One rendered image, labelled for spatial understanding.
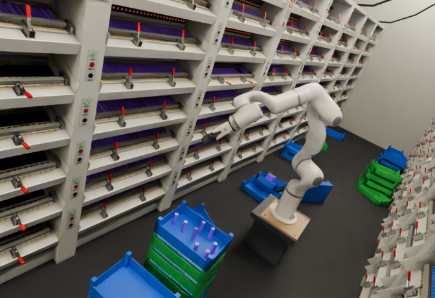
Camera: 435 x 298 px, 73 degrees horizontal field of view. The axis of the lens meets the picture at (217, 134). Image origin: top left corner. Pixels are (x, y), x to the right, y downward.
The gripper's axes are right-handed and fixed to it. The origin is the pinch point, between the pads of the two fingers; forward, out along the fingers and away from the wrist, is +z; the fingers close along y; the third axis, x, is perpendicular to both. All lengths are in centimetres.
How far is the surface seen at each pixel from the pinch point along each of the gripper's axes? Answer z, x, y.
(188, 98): 3.4, 22.8, 20.5
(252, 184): 18, -71, 110
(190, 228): 23.2, -32.0, -21.6
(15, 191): 58, 24, -56
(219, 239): 13.3, -43.1, -21.5
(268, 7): -63, 50, 78
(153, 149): 32.0, 8.4, 5.8
